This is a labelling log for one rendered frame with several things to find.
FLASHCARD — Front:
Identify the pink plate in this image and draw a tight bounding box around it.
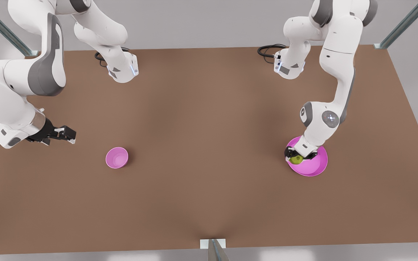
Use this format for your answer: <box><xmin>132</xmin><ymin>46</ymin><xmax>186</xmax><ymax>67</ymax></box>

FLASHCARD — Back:
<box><xmin>286</xmin><ymin>136</ymin><xmax>328</xmax><ymax>177</ymax></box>

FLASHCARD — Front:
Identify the pink bowl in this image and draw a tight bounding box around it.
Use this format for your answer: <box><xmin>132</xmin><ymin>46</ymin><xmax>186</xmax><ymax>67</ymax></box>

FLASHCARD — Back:
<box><xmin>106</xmin><ymin>147</ymin><xmax>129</xmax><ymax>169</ymax></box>

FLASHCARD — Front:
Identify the black cable loop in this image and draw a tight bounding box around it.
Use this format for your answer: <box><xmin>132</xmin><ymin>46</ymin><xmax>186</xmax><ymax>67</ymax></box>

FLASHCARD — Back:
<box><xmin>257</xmin><ymin>44</ymin><xmax>288</xmax><ymax>64</ymax></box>
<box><xmin>94</xmin><ymin>47</ymin><xmax>131</xmax><ymax>68</ymax></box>

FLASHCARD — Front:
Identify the silver frame post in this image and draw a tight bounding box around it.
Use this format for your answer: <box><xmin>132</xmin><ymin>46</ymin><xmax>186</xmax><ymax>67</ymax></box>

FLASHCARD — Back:
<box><xmin>200</xmin><ymin>239</ymin><xmax>230</xmax><ymax>261</ymax></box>
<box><xmin>374</xmin><ymin>0</ymin><xmax>418</xmax><ymax>50</ymax></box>
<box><xmin>0</xmin><ymin>0</ymin><xmax>38</xmax><ymax>57</ymax></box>

